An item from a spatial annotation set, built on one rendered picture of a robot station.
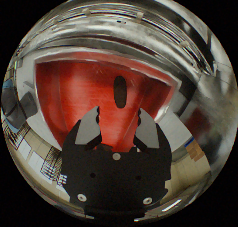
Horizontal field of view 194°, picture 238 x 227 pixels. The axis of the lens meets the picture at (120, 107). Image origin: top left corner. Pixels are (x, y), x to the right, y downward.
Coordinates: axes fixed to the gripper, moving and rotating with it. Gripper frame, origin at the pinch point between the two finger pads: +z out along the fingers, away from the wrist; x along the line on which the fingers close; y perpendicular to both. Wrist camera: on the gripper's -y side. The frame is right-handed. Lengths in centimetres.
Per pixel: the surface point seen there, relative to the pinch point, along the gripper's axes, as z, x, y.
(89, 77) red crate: 8.2, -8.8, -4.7
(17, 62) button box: 3, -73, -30
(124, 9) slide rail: 5.7, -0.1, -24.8
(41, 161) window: -45, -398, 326
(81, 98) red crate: 8.2, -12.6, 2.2
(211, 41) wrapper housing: 0.1, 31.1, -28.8
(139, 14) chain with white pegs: 3.8, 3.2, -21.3
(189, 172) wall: -88, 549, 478
